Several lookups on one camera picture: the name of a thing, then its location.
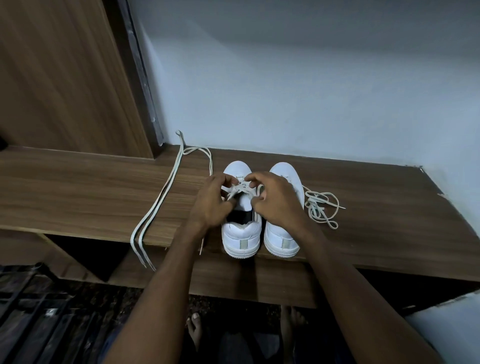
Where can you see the person's right hand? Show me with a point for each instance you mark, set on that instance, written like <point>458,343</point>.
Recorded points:
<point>281,202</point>

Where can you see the person's left hand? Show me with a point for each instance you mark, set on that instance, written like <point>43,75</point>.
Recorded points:
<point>208,200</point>

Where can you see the person's left thumb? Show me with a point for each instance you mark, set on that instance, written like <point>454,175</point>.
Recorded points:
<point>229,203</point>

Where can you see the person's right thumb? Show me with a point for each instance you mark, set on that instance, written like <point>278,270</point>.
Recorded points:
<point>256,202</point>

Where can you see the long white shoelace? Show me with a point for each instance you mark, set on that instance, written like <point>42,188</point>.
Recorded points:
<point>168,180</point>

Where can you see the person's right forearm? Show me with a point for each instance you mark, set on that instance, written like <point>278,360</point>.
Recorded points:
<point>352,296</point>

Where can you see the person's left forearm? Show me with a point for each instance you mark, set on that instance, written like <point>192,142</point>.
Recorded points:
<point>161,296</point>

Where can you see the white sneaker with lace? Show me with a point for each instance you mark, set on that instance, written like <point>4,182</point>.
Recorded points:
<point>240,236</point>

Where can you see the white sneaker without lace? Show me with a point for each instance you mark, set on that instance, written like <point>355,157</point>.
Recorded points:
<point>279,240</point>

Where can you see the tangled white shoelace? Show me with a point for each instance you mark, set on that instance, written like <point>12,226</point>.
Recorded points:
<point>318,204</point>

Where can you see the person's right foot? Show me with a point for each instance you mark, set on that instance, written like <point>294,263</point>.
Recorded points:
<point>292,326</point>

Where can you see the person's foot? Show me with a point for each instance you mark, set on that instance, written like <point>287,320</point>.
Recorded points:
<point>195,332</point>
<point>292,326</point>

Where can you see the person's left foot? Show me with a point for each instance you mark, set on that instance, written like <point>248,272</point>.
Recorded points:
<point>195,332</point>

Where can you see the brown wooden cabinet panel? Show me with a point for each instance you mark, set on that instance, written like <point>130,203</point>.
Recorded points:
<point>63,75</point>

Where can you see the black metal rack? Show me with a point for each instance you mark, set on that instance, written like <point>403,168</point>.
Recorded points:
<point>33,318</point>

